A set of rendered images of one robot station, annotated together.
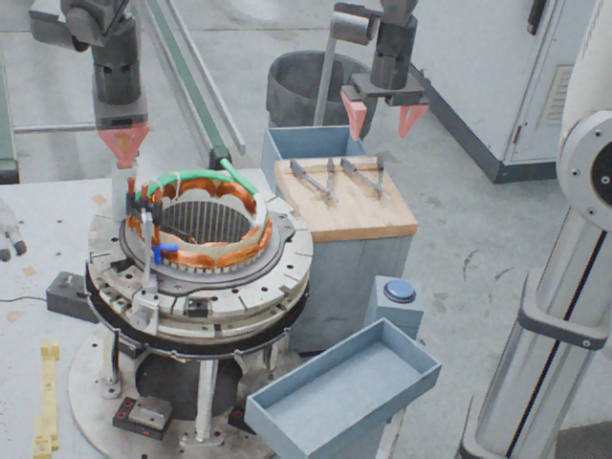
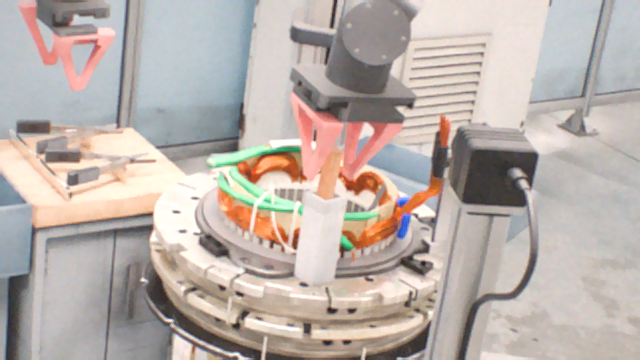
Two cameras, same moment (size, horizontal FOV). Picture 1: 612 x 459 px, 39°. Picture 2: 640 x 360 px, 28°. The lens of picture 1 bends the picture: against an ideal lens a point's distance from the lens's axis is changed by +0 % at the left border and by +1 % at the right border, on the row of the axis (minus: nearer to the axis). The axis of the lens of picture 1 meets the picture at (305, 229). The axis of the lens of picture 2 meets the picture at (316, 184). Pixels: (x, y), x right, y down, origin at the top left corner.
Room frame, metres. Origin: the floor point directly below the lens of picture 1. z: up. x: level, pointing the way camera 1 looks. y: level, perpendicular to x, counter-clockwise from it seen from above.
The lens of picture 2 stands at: (1.25, 1.36, 1.67)
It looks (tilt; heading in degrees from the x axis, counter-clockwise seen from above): 23 degrees down; 257
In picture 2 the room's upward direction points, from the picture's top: 8 degrees clockwise
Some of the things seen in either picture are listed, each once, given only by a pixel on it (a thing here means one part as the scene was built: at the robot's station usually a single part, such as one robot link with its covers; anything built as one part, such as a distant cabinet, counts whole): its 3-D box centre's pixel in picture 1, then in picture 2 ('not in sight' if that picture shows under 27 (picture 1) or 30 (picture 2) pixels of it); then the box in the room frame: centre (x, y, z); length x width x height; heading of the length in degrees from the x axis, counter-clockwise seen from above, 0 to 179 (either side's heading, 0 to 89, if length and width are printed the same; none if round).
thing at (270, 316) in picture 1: (251, 319); not in sight; (0.85, 0.05, 1.05); 0.09 x 0.04 x 0.01; 117
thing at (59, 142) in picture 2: (348, 166); (52, 145); (1.23, -0.05, 1.09); 0.04 x 0.01 x 0.02; 38
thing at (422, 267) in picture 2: (123, 263); (415, 262); (0.87, 0.23, 1.10); 0.03 x 0.02 x 0.01; 137
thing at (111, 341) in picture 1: (111, 336); not in sight; (0.93, 0.26, 0.91); 0.02 x 0.02 x 0.21
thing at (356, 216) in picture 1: (343, 197); (87, 174); (1.19, -0.05, 1.05); 0.20 x 0.19 x 0.02; 23
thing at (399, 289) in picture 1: (400, 289); not in sight; (0.99, -0.15, 1.04); 0.04 x 0.04 x 0.01
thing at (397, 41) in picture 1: (392, 32); not in sight; (1.23, -0.08, 1.34); 0.07 x 0.06 x 0.07; 77
